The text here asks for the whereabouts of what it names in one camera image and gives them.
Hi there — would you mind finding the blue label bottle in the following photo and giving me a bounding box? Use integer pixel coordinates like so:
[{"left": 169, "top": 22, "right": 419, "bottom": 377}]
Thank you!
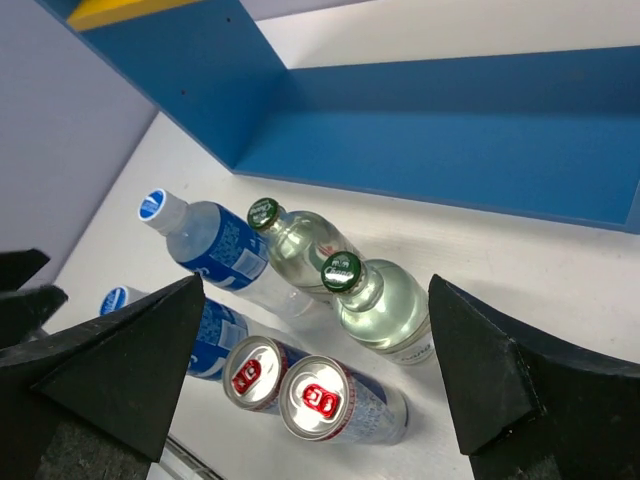
[
  {"left": 138, "top": 188, "right": 320, "bottom": 320},
  {"left": 99, "top": 285, "right": 249, "bottom": 382}
]

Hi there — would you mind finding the clear glass bottle far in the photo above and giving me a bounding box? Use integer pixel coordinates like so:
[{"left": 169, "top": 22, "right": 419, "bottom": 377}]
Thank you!
[{"left": 247, "top": 197, "right": 359, "bottom": 305}]

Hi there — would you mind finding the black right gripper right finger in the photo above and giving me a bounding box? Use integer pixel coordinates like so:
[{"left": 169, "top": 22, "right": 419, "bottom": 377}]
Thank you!
[{"left": 428, "top": 275, "right": 639, "bottom": 479}]

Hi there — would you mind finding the clear glass bottle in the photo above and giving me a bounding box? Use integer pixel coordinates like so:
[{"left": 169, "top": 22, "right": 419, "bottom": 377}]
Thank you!
[
  {"left": 247, "top": 197, "right": 359, "bottom": 305},
  {"left": 321, "top": 251, "right": 435, "bottom": 366}
]

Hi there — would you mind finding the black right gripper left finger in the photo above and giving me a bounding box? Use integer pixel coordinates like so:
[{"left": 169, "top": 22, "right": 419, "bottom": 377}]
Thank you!
[{"left": 1, "top": 275, "right": 204, "bottom": 479}]

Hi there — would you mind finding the silver can front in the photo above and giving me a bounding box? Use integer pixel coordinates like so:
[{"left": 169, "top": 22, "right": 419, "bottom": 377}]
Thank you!
[{"left": 279, "top": 355, "right": 409, "bottom": 445}]

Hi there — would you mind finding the clear glass bottle near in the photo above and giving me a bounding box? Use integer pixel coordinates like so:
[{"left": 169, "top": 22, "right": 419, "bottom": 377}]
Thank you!
[{"left": 321, "top": 251, "right": 435, "bottom": 366}]

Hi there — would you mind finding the blue and yellow shelf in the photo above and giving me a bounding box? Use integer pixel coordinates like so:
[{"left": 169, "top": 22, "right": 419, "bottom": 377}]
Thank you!
[{"left": 44, "top": 1, "right": 639, "bottom": 233}]

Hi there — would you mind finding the silver can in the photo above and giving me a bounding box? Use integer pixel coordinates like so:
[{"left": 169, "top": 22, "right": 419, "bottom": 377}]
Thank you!
[
  {"left": 222, "top": 335, "right": 309, "bottom": 415},
  {"left": 279, "top": 355, "right": 409, "bottom": 445}
]

